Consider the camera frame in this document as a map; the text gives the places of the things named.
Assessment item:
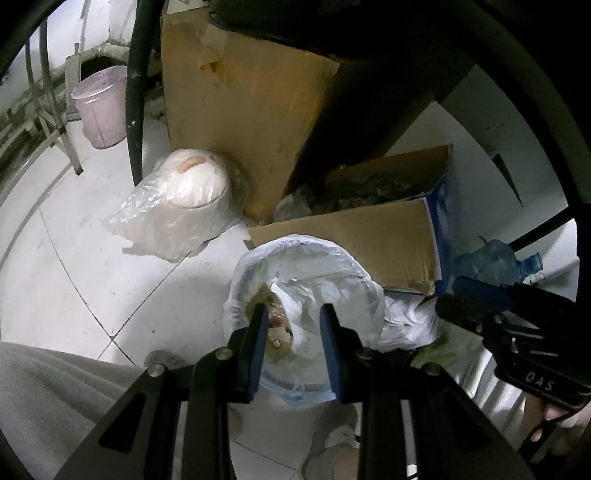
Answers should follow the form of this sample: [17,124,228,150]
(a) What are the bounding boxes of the trash bin with white liner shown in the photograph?
[222,235,385,410]

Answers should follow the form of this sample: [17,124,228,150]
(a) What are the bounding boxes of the person's right hand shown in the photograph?
[522,395,590,455]

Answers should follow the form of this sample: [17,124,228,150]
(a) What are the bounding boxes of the empty clear water bottle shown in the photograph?
[453,239,543,286]

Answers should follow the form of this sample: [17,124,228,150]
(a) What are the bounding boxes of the white bucket in plastic bag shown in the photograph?
[103,149,249,262]

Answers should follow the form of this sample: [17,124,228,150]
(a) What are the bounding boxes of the brown cardboard box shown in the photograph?
[161,9,450,295]

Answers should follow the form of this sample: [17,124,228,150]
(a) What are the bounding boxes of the pink plastic bucket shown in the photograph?
[71,65,127,149]

